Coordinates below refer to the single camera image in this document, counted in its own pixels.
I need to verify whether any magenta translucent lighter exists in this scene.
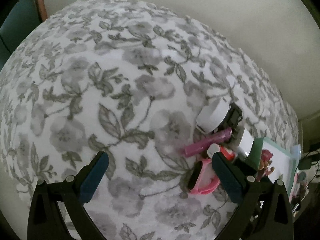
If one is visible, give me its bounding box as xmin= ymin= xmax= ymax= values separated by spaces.
xmin=182 ymin=127 xmax=232 ymax=158

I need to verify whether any red cartoon dog figure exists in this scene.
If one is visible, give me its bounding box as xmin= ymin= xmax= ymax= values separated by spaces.
xmin=256 ymin=150 xmax=275 ymax=181

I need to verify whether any mint green storage box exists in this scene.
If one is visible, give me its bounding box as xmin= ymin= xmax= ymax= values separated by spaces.
xmin=246 ymin=137 xmax=301 ymax=196

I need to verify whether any red and white tube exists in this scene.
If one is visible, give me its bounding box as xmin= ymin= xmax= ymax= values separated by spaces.
xmin=207 ymin=143 xmax=235 ymax=161

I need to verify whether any pink wristband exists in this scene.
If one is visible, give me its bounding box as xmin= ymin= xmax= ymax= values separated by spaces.
xmin=187 ymin=158 xmax=220 ymax=195

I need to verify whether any white usb charger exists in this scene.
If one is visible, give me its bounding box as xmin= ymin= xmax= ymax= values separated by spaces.
xmin=230 ymin=126 xmax=254 ymax=158

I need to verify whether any black plug adapter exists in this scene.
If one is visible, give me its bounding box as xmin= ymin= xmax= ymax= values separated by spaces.
xmin=218 ymin=102 xmax=242 ymax=130

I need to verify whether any white round device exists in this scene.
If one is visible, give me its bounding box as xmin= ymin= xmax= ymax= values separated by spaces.
xmin=195 ymin=98 xmax=229 ymax=134

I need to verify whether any grey floral fleece blanket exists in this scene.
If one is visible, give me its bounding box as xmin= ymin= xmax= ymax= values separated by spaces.
xmin=1 ymin=0 xmax=298 ymax=239

